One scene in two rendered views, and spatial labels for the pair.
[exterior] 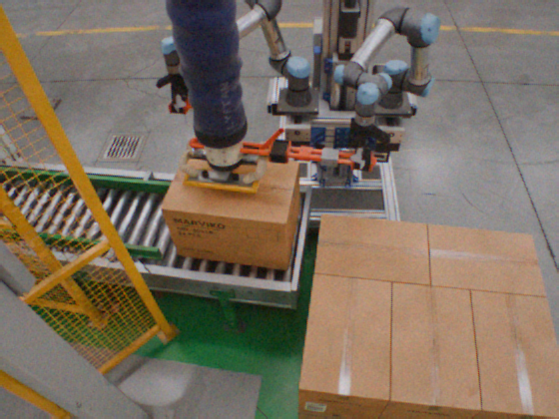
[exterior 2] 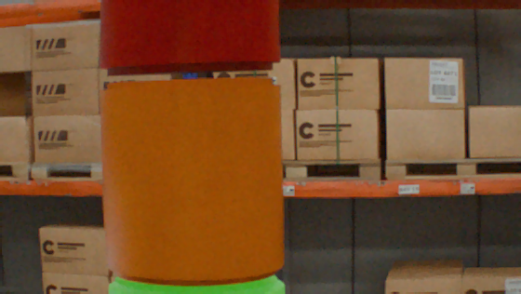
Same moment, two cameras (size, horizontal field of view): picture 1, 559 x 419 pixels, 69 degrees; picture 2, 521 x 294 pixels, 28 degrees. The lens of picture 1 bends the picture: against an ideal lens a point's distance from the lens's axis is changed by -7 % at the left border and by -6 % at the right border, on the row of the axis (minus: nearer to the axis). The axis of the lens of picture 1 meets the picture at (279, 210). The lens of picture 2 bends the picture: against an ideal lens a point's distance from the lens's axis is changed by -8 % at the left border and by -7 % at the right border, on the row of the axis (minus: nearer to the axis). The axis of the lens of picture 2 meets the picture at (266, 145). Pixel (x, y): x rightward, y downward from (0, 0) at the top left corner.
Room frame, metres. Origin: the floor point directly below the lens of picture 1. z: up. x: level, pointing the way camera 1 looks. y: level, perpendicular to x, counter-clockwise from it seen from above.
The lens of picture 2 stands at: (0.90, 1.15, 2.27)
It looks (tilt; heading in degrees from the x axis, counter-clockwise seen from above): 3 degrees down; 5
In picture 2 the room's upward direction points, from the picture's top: 1 degrees counter-clockwise
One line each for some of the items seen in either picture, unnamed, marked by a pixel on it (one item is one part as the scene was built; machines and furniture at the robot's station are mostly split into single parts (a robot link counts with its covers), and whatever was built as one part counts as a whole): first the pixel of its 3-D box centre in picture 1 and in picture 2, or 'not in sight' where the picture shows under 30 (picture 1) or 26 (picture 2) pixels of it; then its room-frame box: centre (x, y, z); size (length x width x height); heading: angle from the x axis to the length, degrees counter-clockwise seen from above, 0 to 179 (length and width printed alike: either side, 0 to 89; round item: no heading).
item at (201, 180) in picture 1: (221, 178); not in sight; (1.33, 0.25, 1.10); 0.34 x 0.10 x 0.05; 77
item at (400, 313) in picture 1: (422, 320); not in sight; (0.93, -0.73, 0.34); 1.20 x 1.00 x 0.40; 78
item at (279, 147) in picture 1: (279, 151); not in sight; (1.36, -0.02, 1.20); 0.10 x 0.08 x 0.06; 167
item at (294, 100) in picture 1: (298, 91); not in sight; (1.95, -0.14, 1.09); 0.15 x 0.15 x 0.10
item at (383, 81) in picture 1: (374, 85); not in sight; (1.38, -0.39, 1.50); 0.11 x 0.11 x 0.08; 53
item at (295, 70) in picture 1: (297, 72); not in sight; (1.95, -0.14, 1.20); 0.13 x 0.12 x 0.14; 33
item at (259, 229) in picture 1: (236, 209); not in sight; (1.43, 0.22, 0.75); 0.60 x 0.40 x 0.40; 77
